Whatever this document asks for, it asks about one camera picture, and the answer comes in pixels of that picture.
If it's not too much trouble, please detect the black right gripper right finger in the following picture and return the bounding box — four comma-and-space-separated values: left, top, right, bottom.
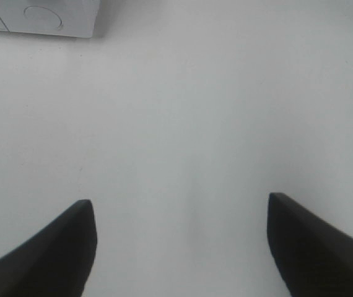
266, 192, 353, 296

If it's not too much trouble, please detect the round white door button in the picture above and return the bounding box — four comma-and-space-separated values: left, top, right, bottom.
24, 6, 63, 30

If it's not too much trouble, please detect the white microwave oven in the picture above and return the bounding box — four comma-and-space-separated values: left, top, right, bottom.
0, 0, 100, 38

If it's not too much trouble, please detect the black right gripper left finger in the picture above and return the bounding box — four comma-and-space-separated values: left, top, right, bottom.
0, 199, 98, 296

